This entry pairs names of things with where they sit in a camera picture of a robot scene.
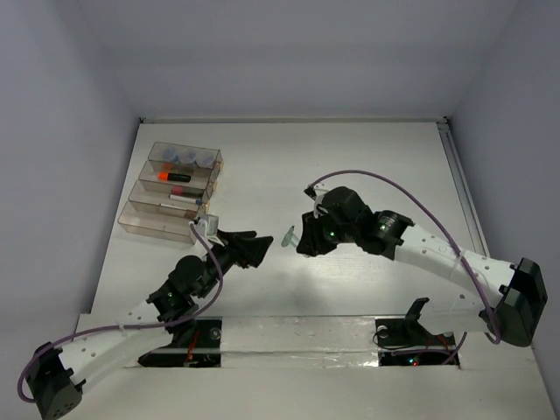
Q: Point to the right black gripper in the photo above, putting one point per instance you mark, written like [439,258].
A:
[311,242]

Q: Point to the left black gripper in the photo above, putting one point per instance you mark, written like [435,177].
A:
[244,248]

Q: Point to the green correction tape pen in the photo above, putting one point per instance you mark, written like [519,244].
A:
[290,239]

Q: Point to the blue cap white marker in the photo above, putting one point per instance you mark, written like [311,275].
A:
[185,199]

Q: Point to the pink cap black highlighter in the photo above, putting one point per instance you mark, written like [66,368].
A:
[188,192]

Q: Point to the clear clip tub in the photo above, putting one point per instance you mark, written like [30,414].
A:
[188,156]
[205,159]

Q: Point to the orange cap black highlighter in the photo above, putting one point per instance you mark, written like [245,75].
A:
[174,177]

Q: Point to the clear tub of clips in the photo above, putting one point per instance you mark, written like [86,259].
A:
[169,155]

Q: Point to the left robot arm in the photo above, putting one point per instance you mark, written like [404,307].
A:
[60,372]

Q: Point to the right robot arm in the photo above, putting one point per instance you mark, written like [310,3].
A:
[503,300]

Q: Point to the clear tiered organizer box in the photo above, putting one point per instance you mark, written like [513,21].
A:
[140,215]

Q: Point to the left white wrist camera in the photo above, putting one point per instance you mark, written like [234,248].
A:
[205,226]

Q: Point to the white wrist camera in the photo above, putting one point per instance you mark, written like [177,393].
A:
[205,226]
[316,192]

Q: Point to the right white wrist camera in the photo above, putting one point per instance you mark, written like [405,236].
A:
[316,192]

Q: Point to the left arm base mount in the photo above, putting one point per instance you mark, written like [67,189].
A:
[196,346]

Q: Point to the aluminium rail right edge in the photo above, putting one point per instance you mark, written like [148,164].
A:
[455,208]

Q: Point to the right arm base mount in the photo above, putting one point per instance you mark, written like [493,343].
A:
[403,342]

